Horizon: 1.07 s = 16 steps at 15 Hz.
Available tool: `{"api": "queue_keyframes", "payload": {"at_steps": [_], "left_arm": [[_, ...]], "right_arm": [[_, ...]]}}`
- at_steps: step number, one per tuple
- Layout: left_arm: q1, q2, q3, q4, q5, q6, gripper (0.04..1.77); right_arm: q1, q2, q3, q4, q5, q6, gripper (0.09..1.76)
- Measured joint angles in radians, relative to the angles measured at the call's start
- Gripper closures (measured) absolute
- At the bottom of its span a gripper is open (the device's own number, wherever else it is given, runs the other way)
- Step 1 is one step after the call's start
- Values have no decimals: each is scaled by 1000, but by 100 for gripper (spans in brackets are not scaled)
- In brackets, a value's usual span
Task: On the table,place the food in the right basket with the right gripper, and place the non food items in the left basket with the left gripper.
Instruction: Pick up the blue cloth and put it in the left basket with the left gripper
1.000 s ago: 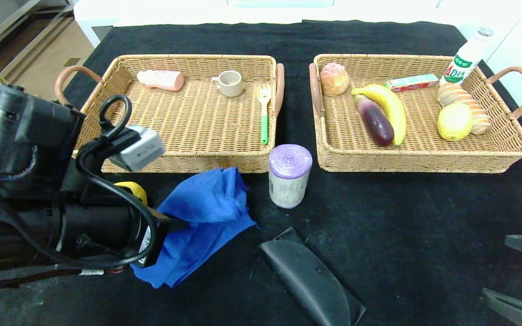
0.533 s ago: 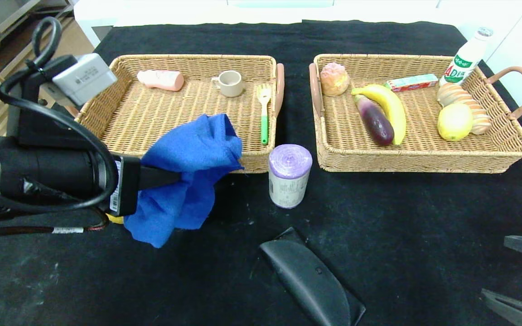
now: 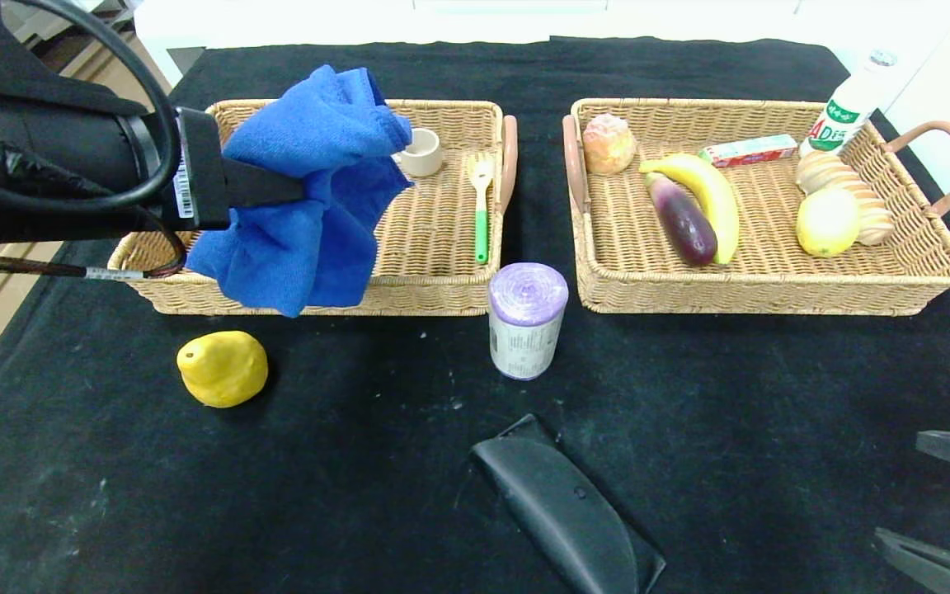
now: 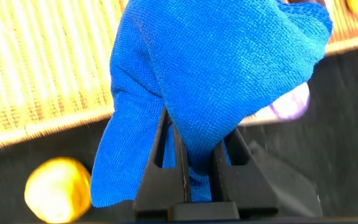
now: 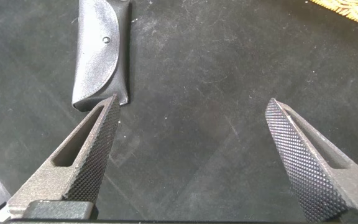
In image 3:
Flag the black leather pouch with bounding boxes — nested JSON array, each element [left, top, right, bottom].
[[470, 414, 666, 594]]

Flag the pink toy bun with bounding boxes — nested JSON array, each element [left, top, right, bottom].
[[581, 113, 637, 176]]

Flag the beige ceramic cup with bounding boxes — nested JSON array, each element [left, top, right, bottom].
[[393, 128, 444, 178]]

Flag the purple garbage bag roll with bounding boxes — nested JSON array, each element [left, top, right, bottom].
[[487, 262, 569, 381]]

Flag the white milk drink bottle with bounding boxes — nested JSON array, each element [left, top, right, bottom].
[[799, 49, 898, 156]]

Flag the green and red candy box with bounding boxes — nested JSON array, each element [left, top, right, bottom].
[[698, 134, 799, 170]]

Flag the wicker basket with pink handles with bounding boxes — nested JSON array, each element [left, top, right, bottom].
[[106, 98, 519, 317], [562, 97, 950, 317]]

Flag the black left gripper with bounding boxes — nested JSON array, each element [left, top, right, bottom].
[[60, 97, 305, 241]]

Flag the purple toy eggplant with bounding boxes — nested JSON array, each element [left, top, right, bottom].
[[646, 172, 719, 267]]

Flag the yellow toy pear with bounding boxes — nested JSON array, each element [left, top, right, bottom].
[[176, 330, 270, 408]]

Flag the yellow toy banana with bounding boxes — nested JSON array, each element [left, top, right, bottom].
[[638, 153, 741, 266]]

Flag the striped toy bread loaf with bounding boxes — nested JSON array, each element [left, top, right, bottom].
[[795, 150, 896, 247]]

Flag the yellow toy lemon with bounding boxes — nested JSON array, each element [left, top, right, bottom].
[[796, 187, 862, 257]]

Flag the blue microfibre cloth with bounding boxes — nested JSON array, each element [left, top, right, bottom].
[[185, 64, 414, 318]]

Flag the black left camera cable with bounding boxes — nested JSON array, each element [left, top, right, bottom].
[[0, 0, 187, 281]]

